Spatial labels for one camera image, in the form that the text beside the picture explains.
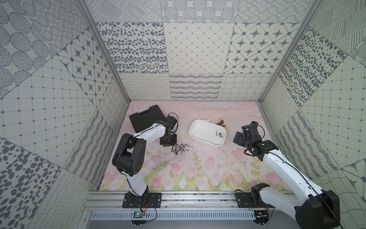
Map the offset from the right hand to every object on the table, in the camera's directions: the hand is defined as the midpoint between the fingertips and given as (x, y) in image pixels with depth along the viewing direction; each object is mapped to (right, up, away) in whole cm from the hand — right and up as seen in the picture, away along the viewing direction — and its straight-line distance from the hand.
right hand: (244, 140), depth 83 cm
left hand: (-44, -3, +10) cm, 45 cm away
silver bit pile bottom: (-41, -10, +9) cm, 43 cm away
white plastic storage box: (-19, +2, +19) cm, 27 cm away
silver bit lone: (-10, 0, +17) cm, 20 cm away
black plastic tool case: (-67, +11, +19) cm, 71 cm away
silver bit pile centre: (-38, -7, +10) cm, 40 cm away
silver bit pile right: (-34, -6, +13) cm, 37 cm away
